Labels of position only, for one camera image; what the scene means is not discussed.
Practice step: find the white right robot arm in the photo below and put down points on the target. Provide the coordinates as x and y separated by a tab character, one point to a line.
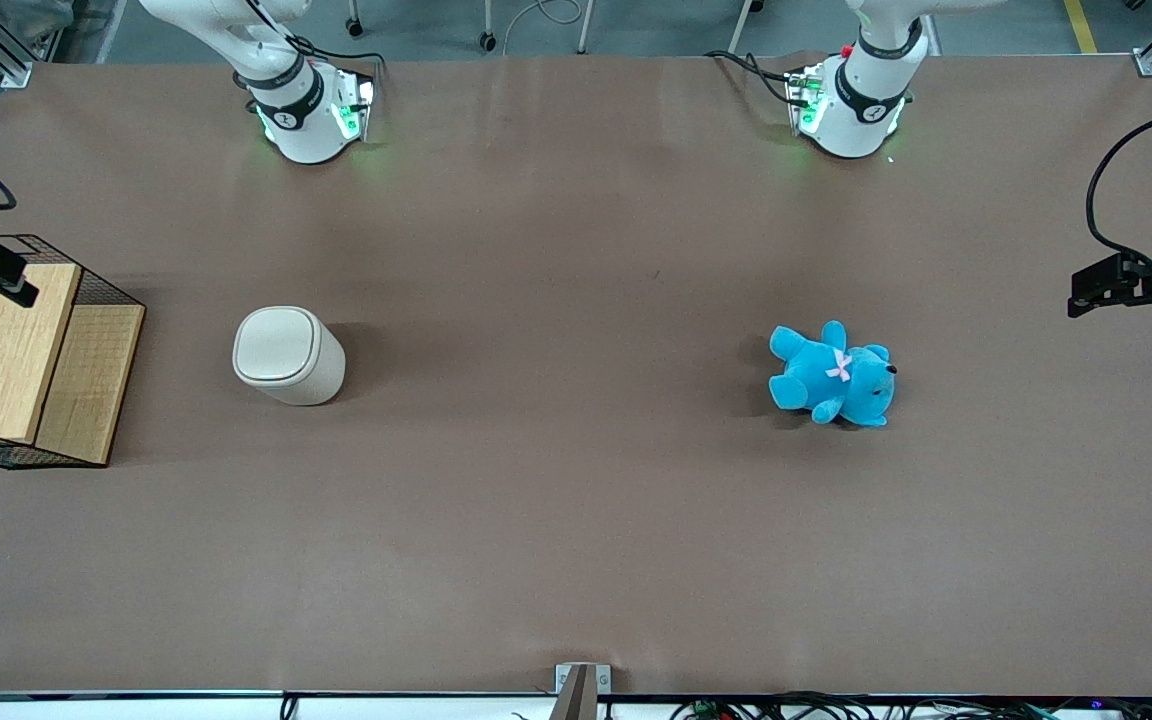
301	120

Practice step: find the brown table cover sheet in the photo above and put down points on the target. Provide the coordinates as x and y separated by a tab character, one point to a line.
576	500

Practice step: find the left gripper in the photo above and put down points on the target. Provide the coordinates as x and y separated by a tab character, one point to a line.
1149	283

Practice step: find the blue teddy bear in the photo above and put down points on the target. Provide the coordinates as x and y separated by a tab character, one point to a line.
821	375

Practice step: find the black caster wheel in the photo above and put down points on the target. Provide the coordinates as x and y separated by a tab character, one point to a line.
487	42
354	27

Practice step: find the wooden board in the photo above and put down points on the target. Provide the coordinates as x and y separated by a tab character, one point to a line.
91	385

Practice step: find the white trash can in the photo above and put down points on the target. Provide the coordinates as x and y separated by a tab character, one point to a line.
286	355

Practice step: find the grey metal camera bracket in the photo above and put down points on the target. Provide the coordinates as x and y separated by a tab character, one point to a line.
582	685

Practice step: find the light wooden box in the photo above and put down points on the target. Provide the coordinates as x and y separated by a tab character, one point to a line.
1	350

